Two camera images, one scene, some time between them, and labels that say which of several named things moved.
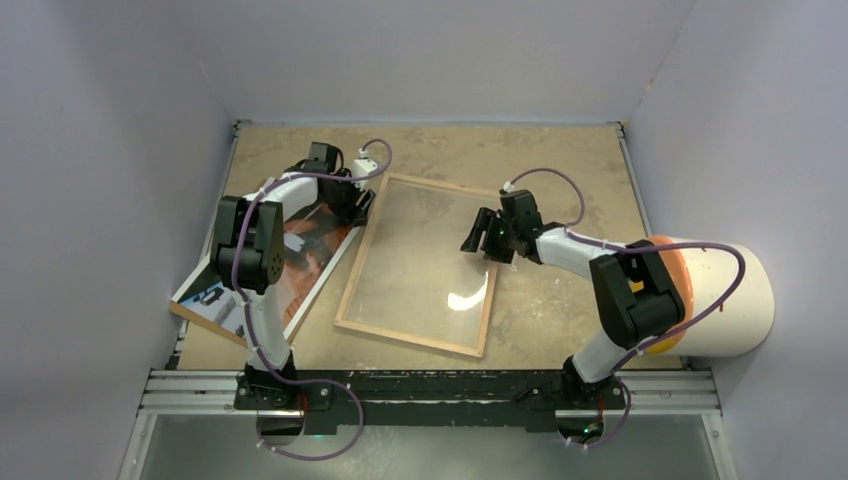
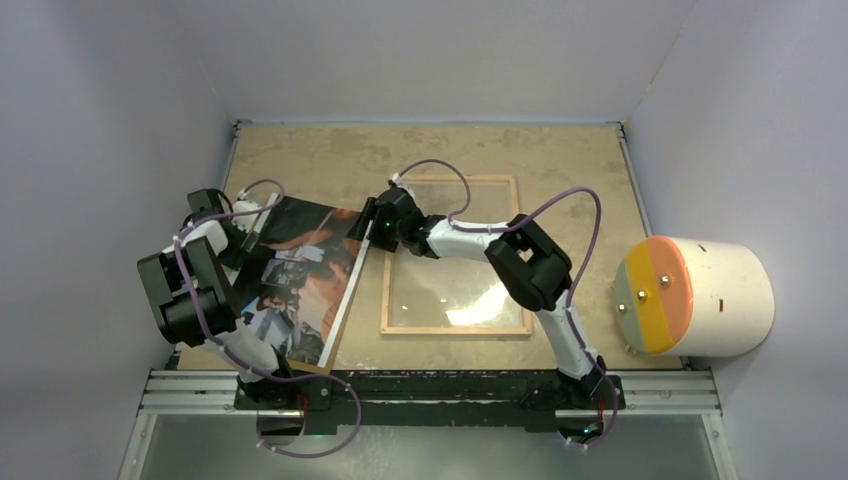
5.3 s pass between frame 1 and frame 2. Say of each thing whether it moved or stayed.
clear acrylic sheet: moved
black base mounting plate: stayed
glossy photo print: moved
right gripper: moved
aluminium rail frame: stayed
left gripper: moved
